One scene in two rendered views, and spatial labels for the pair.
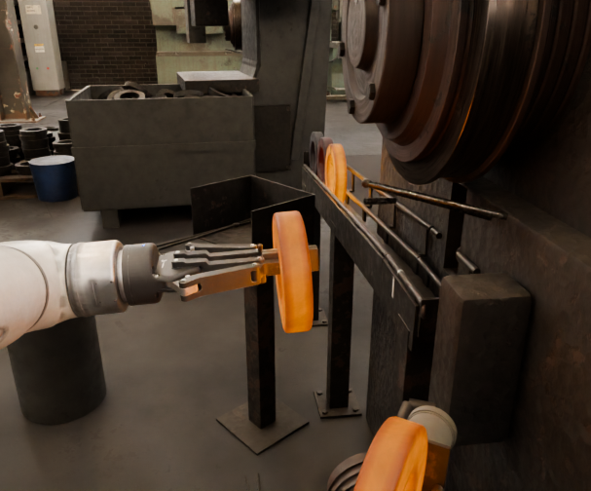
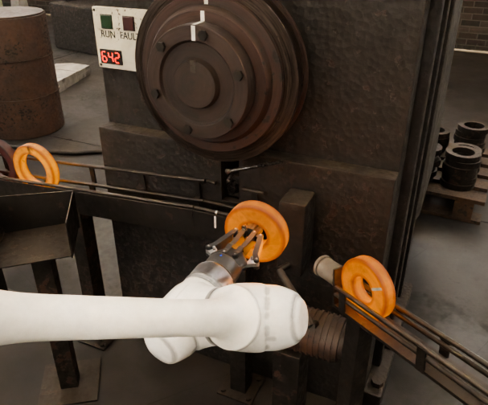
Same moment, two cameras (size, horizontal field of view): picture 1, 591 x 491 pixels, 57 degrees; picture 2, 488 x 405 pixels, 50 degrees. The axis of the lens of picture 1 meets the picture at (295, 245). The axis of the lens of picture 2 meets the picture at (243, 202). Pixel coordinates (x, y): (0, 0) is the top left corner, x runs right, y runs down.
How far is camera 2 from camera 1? 0.97 m
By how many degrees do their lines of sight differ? 52
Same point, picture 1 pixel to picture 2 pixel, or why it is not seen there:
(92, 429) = not seen: outside the picture
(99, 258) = (222, 272)
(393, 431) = (367, 259)
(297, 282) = (285, 231)
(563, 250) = (328, 169)
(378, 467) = (379, 271)
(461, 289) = (297, 202)
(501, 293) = (309, 197)
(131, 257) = (227, 263)
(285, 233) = (269, 212)
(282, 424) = (87, 372)
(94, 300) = not seen: hidden behind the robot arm
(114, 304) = not seen: hidden behind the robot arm
